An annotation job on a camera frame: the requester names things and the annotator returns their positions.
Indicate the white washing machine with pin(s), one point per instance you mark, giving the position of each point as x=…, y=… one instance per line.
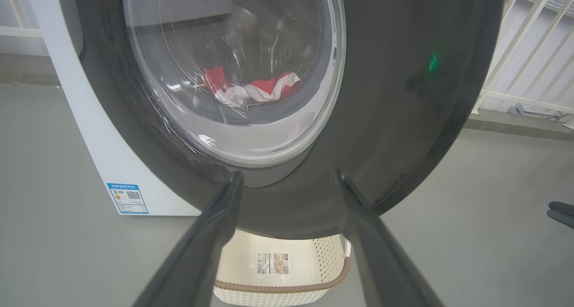
x=76, y=96

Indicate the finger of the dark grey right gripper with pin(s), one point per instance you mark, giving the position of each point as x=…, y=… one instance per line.
x=564, y=207
x=563, y=219

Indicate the blue energy label sticker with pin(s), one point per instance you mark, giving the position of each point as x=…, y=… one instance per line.
x=128, y=198

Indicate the metal floor bracket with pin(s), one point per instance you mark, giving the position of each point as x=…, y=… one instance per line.
x=538, y=114

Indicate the cream perforated laundry basket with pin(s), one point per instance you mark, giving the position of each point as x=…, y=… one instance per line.
x=278, y=293

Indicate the dark grey round washer door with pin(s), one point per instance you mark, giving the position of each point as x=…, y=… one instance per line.
x=403, y=118

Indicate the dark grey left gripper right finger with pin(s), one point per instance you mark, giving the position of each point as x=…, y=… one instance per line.
x=381, y=262

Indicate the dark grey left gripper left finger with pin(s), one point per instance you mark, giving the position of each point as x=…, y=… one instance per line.
x=197, y=253

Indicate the paper label inside basket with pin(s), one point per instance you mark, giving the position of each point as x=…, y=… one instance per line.
x=272, y=263

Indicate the white metal railing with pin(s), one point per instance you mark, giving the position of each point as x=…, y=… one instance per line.
x=520, y=51
x=18, y=31

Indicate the red white striped garment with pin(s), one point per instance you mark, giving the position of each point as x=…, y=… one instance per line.
x=264, y=88

